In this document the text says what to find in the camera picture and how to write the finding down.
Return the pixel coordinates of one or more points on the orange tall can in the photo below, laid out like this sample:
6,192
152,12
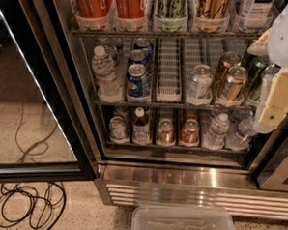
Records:
93,15
131,15

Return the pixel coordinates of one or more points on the stainless steel fridge base grille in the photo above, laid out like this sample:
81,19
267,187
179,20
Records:
236,193

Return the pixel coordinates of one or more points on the green can front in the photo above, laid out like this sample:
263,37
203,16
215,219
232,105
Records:
262,83

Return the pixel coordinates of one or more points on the empty white shelf glide tray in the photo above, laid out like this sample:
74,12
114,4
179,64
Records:
169,72

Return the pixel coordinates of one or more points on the red soda can front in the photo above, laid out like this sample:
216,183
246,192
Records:
189,134

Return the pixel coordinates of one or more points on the white can bottom left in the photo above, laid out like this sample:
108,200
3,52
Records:
118,130

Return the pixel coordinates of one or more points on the gold can back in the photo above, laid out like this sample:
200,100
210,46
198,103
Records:
226,61

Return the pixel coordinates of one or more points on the glass fridge door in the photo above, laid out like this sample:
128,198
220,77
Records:
44,135

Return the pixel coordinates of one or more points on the white silver can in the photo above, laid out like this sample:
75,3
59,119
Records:
199,91

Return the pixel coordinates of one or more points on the orange tall can left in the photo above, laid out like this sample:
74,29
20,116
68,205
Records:
93,15

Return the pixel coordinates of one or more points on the clear water bottle bottom shelf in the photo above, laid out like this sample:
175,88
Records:
213,138

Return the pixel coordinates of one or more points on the green can middle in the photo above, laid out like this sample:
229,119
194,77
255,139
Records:
256,65

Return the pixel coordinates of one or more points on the blue pepsi can middle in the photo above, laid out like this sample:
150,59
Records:
138,56

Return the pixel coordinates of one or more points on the clear water bottle middle shelf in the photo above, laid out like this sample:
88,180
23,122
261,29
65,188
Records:
104,69

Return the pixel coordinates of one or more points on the blue pepsi can front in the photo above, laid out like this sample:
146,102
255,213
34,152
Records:
138,83

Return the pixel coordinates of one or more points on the brown glass drink bottle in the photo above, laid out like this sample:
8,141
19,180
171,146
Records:
141,127

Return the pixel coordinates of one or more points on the gold can bottom shelf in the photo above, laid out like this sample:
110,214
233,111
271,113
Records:
165,132

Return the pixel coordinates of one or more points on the green tall can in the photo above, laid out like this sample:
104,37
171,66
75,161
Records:
170,16

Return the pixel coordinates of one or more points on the clear water bottle shelf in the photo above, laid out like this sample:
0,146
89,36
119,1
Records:
104,69
213,138

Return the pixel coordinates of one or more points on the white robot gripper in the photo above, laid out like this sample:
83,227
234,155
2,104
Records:
284,47

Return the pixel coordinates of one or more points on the clear plastic storage bin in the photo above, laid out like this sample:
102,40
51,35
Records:
181,218

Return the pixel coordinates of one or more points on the blue pepsi can back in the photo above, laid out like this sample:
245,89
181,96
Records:
143,44

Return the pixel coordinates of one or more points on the white blue tall can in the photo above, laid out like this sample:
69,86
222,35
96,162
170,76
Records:
253,15

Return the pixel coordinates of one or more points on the gold can front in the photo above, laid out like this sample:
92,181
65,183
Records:
232,85

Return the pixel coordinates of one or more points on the blue pepsi can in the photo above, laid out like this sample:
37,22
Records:
143,44
138,56
138,83

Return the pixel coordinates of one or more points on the gold tall can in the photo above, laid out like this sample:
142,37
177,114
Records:
211,16

